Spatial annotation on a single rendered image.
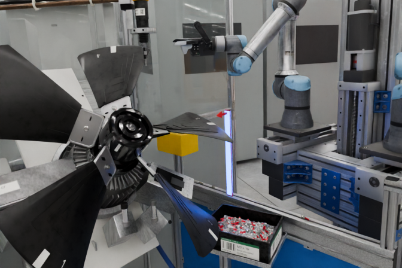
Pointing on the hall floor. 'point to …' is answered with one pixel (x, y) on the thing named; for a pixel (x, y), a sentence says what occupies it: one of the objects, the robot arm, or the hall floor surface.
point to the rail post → (176, 240)
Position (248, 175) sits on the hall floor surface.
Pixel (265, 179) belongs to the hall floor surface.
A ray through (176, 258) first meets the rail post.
